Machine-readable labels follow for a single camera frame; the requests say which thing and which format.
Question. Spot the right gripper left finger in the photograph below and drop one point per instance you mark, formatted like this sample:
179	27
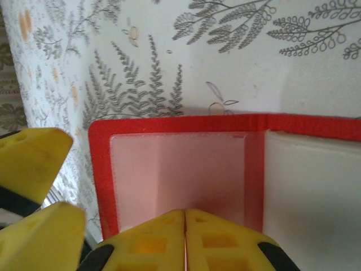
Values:
146	248

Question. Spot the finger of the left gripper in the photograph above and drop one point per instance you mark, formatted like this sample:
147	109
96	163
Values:
31	161
42	242

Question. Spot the red card holder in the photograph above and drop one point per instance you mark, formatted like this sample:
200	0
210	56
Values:
180	169

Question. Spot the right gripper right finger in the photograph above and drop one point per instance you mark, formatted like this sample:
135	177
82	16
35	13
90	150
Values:
225	248

